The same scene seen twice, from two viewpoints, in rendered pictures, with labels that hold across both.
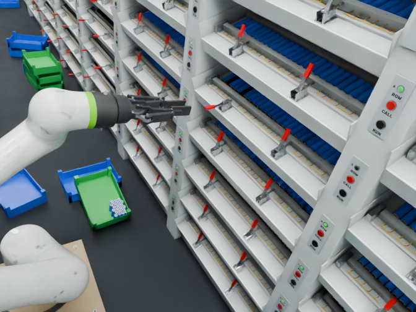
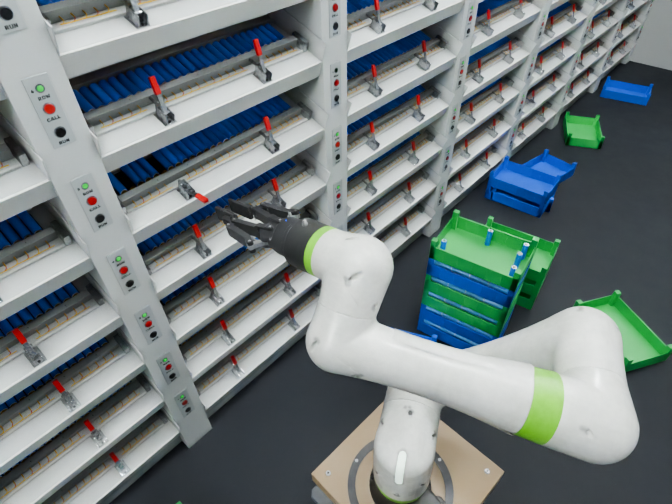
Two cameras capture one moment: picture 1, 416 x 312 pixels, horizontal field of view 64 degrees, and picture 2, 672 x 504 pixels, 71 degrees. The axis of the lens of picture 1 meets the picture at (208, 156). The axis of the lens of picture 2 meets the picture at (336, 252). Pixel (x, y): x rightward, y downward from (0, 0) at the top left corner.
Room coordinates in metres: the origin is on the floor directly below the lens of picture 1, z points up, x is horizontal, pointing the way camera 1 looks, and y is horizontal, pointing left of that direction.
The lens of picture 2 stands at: (0.76, 0.92, 1.53)
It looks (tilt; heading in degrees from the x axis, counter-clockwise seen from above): 43 degrees down; 262
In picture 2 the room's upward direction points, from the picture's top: 1 degrees counter-clockwise
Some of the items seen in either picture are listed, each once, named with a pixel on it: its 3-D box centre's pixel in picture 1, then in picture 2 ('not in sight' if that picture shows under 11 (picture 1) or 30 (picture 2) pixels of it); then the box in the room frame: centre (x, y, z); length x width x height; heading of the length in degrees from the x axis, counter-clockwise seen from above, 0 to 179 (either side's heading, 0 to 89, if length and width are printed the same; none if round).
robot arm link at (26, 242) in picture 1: (31, 258); (404, 453); (0.56, 0.48, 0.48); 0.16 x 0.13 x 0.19; 66
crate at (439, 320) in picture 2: not in sight; (467, 309); (0.11, -0.18, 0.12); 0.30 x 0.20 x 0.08; 138
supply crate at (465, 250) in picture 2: not in sight; (483, 248); (0.11, -0.18, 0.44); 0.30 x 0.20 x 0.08; 138
